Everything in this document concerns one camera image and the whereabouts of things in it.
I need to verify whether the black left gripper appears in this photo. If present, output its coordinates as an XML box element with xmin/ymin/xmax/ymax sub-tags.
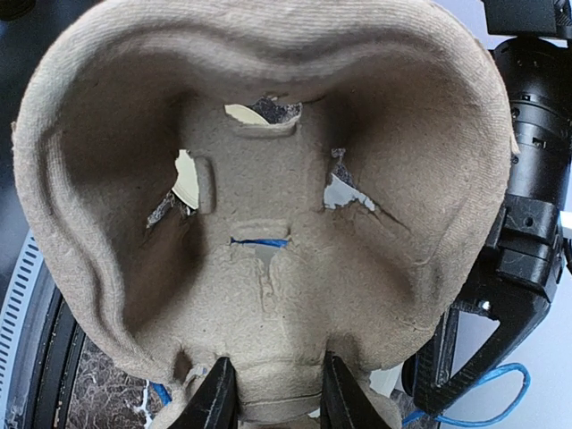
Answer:
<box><xmin>413</xmin><ymin>194</ymin><xmax>563</xmax><ymax>414</ymax></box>

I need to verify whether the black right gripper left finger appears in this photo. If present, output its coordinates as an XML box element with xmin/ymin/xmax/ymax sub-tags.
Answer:
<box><xmin>178</xmin><ymin>357</ymin><xmax>239</xmax><ymax>429</ymax></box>

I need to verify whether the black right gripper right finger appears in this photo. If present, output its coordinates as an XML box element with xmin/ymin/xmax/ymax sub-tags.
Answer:
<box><xmin>320</xmin><ymin>351</ymin><xmax>384</xmax><ymax>429</ymax></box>

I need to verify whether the blue checkered paper bag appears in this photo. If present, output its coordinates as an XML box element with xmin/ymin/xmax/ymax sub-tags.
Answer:
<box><xmin>145</xmin><ymin>361</ymin><xmax>533</xmax><ymax>429</ymax></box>

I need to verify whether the brown cardboard cup carrier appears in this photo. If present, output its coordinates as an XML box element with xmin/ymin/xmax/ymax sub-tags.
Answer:
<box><xmin>13</xmin><ymin>1</ymin><xmax>516</xmax><ymax>428</ymax></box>

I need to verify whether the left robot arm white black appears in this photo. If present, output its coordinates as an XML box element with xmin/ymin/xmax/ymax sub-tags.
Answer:
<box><xmin>402</xmin><ymin>1</ymin><xmax>571</xmax><ymax>420</ymax></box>

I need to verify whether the cream yellow plate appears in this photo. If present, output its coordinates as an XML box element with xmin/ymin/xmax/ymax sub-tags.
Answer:
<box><xmin>172</xmin><ymin>104</ymin><xmax>269</xmax><ymax>210</ymax></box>

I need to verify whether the black front table rail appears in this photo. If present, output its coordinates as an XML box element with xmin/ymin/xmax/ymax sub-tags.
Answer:
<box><xmin>24</xmin><ymin>290</ymin><xmax>85</xmax><ymax>429</ymax></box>

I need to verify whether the white perforated cable duct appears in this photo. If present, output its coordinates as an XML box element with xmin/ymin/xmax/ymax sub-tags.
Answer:
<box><xmin>0</xmin><ymin>234</ymin><xmax>44</xmax><ymax>385</ymax></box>

